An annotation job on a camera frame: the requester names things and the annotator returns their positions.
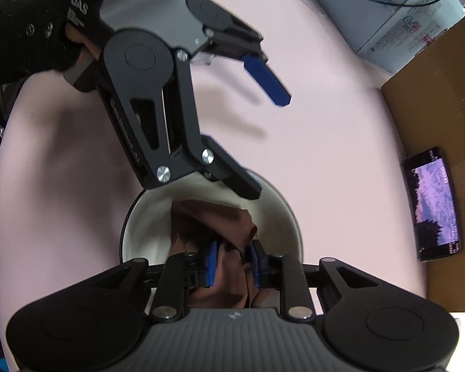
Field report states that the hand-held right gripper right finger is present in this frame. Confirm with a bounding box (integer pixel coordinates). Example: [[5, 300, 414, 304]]
[[248, 239, 384, 322]]

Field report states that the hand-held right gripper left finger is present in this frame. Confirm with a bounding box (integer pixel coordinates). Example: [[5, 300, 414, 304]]
[[81, 240, 219, 322]]

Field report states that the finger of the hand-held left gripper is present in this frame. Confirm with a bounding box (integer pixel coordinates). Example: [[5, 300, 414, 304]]
[[201, 6, 294, 108], [101, 48, 263, 201]]

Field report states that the brown cloth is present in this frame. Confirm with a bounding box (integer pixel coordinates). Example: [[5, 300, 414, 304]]
[[166, 199, 280, 311]]

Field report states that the dark bowl with cream inside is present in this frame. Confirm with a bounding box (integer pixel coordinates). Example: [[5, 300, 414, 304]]
[[119, 168, 305, 281]]

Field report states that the person's left hand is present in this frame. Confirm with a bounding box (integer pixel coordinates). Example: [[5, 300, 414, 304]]
[[0, 0, 116, 86]]

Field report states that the white and blue carton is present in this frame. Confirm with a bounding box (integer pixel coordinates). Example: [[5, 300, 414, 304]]
[[287, 0, 465, 73]]

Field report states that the large cardboard box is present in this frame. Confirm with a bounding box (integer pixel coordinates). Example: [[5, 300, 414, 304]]
[[380, 8, 465, 313]]

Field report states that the black smartphone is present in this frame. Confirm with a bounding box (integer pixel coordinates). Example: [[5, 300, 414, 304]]
[[401, 146, 464, 263]]

